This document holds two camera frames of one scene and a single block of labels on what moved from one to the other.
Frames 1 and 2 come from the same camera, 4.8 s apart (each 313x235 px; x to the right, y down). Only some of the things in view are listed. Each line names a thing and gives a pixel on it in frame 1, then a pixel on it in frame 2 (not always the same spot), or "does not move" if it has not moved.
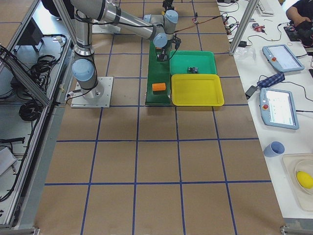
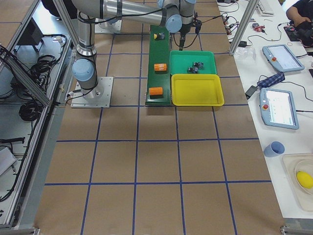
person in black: x=301 y=14 does not move
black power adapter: x=251 y=90 does not move
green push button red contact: x=192 y=69 does not move
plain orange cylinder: x=159 y=86 -> x=155 y=90
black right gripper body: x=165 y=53 -> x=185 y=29
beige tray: x=294 y=163 does not move
